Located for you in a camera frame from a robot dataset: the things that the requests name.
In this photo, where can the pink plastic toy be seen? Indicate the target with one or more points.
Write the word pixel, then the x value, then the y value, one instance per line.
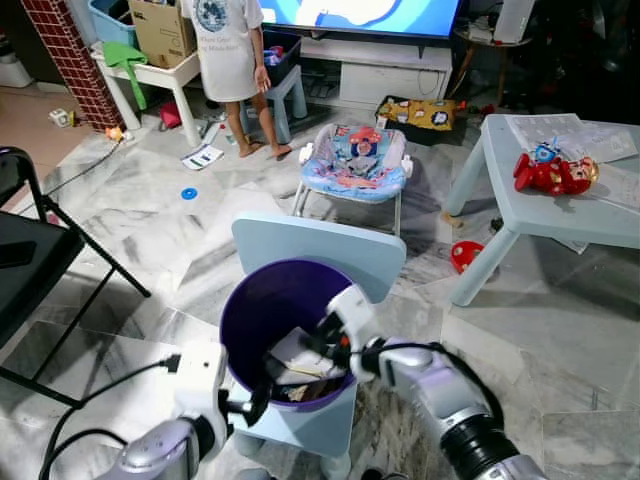
pixel 170 115

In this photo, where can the white printed paper sheet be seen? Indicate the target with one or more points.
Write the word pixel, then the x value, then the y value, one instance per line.
pixel 610 145
pixel 545 128
pixel 620 185

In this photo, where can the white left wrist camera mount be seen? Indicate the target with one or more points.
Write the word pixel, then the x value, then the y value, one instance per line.
pixel 200 380

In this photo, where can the white side table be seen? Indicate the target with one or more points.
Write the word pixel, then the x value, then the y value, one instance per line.
pixel 165 72

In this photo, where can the pale blue plastic stool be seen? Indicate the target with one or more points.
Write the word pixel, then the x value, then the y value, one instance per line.
pixel 290 85

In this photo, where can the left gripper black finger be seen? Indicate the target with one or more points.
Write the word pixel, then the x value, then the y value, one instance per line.
pixel 260 402

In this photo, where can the brown cardboard box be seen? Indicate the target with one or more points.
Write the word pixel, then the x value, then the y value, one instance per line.
pixel 160 35

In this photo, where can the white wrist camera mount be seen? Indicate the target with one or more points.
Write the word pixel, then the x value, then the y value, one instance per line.
pixel 352 315
pixel 200 380

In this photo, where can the small blue disc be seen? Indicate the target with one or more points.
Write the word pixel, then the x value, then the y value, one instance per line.
pixel 189 193

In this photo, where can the green plastic dustpan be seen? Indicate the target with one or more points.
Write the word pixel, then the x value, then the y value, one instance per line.
pixel 125 58

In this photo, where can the red brick pattern panel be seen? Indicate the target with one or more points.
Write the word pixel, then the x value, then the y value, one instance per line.
pixel 70 60

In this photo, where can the black folding chair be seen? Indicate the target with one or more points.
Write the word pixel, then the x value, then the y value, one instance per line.
pixel 25 265

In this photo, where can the child in long white shirt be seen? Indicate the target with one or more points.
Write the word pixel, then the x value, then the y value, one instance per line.
pixel 228 50

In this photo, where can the white device box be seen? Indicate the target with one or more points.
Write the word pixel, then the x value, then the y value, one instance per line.
pixel 514 20

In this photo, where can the small white toy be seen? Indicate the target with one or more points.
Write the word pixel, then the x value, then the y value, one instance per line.
pixel 62 117

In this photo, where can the dark round side table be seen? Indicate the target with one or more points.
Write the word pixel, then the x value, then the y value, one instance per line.
pixel 480 45

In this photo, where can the white television stand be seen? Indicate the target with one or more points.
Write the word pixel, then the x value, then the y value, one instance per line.
pixel 390 80

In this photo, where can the blue baby bouncer seat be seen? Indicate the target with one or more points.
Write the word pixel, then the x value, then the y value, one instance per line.
pixel 350 165

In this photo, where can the pale blue plastic chair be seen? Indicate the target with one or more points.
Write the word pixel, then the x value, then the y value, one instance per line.
pixel 320 245

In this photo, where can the flat screen television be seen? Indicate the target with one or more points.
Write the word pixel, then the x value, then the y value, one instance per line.
pixel 360 15

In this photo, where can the purple rubbish bin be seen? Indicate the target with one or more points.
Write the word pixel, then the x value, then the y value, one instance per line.
pixel 260 300

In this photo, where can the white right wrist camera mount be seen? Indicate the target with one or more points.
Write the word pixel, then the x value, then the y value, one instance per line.
pixel 352 315

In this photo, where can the blue plastic crate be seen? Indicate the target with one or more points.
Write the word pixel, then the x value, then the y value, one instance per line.
pixel 108 25

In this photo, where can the white plastic container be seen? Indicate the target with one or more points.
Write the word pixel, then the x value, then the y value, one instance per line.
pixel 15 72

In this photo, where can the small white plastic table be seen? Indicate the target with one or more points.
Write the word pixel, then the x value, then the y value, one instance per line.
pixel 560 215

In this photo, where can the red toy figure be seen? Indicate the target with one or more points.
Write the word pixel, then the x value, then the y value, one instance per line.
pixel 550 178

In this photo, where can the printed paper booklet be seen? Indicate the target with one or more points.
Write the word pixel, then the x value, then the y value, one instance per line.
pixel 202 157

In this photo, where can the yellow toy box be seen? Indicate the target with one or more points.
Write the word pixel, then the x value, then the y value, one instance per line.
pixel 420 113

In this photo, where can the small orange toy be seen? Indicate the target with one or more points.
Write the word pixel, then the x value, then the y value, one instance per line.
pixel 115 132

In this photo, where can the dark storage basket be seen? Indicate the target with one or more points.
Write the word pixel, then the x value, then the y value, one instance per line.
pixel 285 55

